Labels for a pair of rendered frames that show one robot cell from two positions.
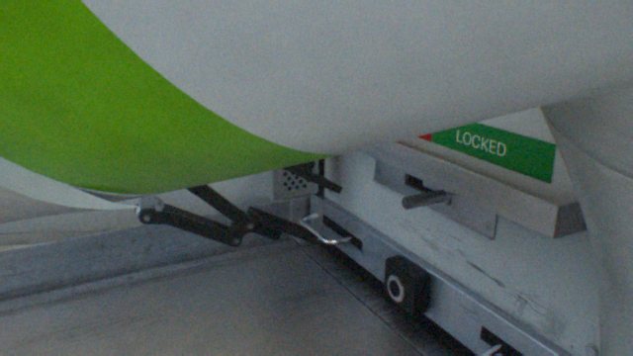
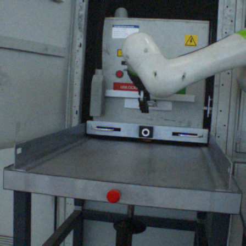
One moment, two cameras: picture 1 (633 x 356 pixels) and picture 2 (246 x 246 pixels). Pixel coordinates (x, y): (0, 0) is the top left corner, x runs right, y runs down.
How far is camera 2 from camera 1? 1.24 m
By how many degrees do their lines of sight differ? 54
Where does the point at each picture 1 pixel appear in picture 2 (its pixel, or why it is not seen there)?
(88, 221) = (16, 139)
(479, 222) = (167, 108)
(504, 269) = (175, 117)
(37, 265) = (55, 140)
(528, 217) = (188, 99)
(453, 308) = (162, 132)
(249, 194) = (60, 126)
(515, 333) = (182, 129)
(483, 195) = (176, 98)
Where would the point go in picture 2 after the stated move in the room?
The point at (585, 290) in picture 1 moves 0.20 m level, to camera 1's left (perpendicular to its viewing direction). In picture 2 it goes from (195, 113) to (173, 114)
